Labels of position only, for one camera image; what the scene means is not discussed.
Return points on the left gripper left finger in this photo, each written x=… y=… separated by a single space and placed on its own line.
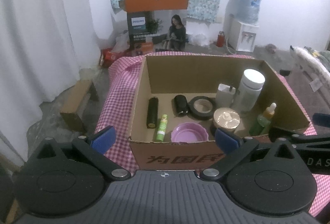
x=94 y=147

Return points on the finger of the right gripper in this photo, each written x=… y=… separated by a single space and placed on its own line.
x=295 y=138
x=321 y=119

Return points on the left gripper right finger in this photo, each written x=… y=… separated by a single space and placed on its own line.
x=236 y=151

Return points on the green dropper bottle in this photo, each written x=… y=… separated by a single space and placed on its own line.
x=263 y=120

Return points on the gold lidded dark jar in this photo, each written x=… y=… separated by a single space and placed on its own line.
x=225 y=118

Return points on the white lidded plastic bottle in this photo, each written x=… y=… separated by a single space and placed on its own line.
x=250 y=87

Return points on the small cardboard box on floor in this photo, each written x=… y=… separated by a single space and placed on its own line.
x=73 y=108

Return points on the black tape roll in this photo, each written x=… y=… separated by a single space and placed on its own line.
x=202 y=107

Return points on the purple plastic bowl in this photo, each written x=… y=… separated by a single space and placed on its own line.
x=189 y=132

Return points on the white power adapter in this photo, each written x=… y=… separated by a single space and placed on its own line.
x=225 y=95

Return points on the grey white blanket pile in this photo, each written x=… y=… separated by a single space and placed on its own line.
x=312 y=61

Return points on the short black cylinder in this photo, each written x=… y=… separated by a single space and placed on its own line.
x=181 y=105

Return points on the green yellow tube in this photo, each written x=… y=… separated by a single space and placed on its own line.
x=161 y=129

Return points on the black cylinder flashlight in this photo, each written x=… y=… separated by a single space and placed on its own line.
x=152 y=113

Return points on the brown cardboard box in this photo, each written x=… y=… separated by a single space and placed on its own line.
x=165 y=76

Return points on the red snack package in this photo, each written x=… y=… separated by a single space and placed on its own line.
x=108 y=57

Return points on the white water dispenser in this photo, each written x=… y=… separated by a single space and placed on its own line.
x=241 y=36

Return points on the red thermos bottle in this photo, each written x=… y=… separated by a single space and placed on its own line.
x=220 y=39

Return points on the white plastic bag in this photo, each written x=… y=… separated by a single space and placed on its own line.
x=200 y=40

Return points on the white curtain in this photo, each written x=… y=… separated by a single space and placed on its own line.
x=44 y=46

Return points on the blue water jug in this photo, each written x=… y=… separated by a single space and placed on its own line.
x=247 y=11

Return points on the orange Philips product box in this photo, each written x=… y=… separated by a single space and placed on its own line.
x=149 y=22

